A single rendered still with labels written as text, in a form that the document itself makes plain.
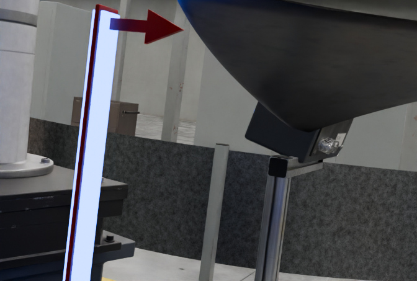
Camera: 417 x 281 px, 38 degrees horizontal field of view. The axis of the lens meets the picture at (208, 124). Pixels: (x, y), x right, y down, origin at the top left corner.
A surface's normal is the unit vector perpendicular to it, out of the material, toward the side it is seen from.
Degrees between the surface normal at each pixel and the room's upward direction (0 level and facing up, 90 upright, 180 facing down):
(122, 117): 90
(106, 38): 90
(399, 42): 173
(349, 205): 90
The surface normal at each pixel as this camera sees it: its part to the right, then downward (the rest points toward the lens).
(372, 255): 0.22, 0.07
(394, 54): -0.11, 0.99
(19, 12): 0.82, 0.12
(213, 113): -0.40, 0.00
